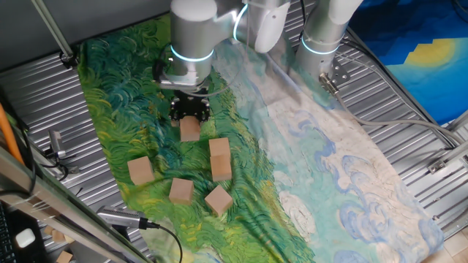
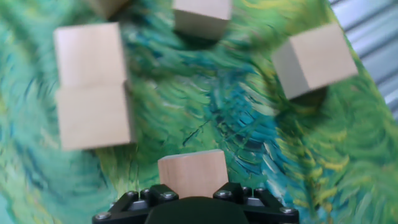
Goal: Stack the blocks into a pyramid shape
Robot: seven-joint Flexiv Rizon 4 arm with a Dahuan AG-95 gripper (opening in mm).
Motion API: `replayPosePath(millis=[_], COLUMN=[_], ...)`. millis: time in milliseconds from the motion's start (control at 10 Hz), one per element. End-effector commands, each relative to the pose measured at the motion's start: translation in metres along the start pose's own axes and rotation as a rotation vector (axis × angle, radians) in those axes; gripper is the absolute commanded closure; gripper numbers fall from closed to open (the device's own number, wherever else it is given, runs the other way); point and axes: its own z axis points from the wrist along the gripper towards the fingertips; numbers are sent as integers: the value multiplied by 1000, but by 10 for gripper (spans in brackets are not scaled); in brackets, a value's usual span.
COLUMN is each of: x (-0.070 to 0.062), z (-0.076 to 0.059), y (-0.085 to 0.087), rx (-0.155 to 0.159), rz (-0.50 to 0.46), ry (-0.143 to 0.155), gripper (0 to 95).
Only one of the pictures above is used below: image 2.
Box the painted landscape cloth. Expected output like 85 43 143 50
0 0 398 224

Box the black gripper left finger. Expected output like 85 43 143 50
92 184 180 224

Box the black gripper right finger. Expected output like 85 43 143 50
213 182 300 224

